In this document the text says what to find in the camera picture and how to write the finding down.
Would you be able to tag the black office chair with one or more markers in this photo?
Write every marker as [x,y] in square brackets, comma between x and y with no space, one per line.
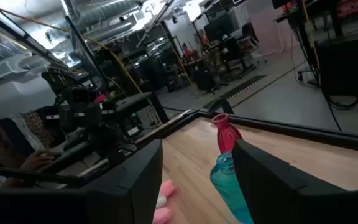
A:
[207,79]

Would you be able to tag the black table frame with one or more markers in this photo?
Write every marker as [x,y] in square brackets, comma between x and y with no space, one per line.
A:
[291,129]

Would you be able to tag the black computer monitor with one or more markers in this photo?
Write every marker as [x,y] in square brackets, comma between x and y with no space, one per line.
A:
[219,28]

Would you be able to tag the pink tulip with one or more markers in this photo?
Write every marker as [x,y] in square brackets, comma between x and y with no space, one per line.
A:
[161,216]
[168,188]

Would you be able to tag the black equipment cart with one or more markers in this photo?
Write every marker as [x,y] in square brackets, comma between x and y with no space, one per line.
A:
[346,62]

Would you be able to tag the black ribbed floor cover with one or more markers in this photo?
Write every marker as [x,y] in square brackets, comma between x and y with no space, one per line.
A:
[244,87]

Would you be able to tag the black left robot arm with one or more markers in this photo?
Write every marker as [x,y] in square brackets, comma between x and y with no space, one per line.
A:
[104,140]

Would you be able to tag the white tulip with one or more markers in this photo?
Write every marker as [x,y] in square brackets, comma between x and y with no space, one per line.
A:
[161,202]

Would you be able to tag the black desk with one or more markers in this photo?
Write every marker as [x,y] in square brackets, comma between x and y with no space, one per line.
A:
[132,101]

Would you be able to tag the teal glass vase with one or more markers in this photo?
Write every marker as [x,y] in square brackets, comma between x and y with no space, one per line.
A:
[227,183]

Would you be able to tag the red glass vase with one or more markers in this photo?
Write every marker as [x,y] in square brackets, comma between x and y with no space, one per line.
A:
[225,137]

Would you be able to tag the person's hand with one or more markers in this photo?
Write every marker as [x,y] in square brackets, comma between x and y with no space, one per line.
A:
[37,160]

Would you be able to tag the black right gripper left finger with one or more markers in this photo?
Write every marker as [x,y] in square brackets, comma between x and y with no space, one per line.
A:
[73,205]

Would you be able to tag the silver ceiling air duct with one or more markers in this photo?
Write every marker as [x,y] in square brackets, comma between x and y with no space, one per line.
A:
[104,12]

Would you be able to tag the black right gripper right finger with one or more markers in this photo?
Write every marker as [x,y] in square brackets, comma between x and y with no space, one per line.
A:
[291,199]

